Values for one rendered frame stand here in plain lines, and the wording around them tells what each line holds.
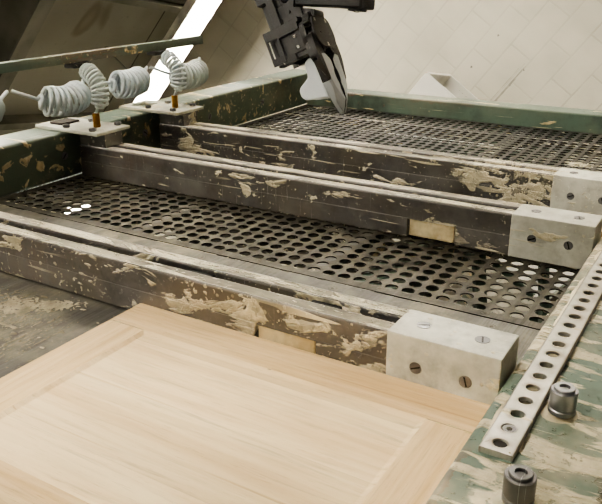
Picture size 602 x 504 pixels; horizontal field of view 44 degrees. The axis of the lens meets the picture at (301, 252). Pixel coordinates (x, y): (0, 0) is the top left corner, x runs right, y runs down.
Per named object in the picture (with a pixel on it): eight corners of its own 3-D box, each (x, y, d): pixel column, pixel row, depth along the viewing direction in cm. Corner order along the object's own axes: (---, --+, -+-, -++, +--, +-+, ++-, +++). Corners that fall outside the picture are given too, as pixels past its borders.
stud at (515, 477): (528, 518, 55) (533, 486, 54) (496, 507, 57) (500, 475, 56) (537, 499, 57) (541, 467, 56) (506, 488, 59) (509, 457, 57)
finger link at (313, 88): (316, 124, 113) (295, 67, 113) (350, 109, 110) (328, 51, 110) (308, 125, 110) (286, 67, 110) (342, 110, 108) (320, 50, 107)
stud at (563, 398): (571, 424, 67) (576, 396, 65) (544, 416, 68) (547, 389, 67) (578, 411, 68) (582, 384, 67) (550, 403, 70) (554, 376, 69)
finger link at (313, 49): (329, 84, 111) (309, 29, 111) (339, 79, 110) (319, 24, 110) (316, 83, 107) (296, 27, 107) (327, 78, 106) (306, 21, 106)
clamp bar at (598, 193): (618, 225, 130) (639, 88, 121) (122, 147, 188) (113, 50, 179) (627, 210, 138) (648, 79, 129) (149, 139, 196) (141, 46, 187)
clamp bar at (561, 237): (586, 275, 110) (610, 114, 101) (41, 170, 168) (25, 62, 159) (600, 254, 118) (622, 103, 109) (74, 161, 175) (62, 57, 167)
